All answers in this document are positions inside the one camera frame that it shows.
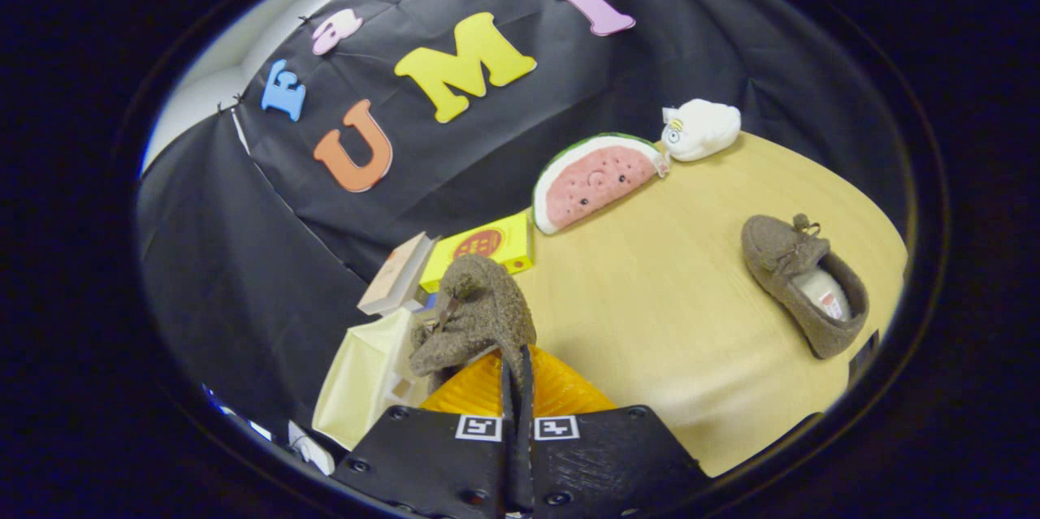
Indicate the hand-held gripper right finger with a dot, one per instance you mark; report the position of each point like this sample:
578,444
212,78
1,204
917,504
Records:
609,462

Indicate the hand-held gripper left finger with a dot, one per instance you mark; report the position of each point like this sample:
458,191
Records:
439,462

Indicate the beige storage box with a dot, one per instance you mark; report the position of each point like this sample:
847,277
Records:
357,381

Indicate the brown fuzzy shoe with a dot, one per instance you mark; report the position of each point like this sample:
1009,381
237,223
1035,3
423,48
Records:
479,316
780,255

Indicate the white paper sheet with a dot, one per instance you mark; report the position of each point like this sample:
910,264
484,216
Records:
313,450

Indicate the yellow book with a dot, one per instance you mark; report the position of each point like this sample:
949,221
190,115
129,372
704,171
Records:
487,247

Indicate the dark block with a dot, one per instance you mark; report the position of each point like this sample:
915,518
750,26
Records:
863,361

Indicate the watermelon plush toy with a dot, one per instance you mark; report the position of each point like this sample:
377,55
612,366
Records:
597,182

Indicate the white plush toy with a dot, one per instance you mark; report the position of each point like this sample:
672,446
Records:
703,129

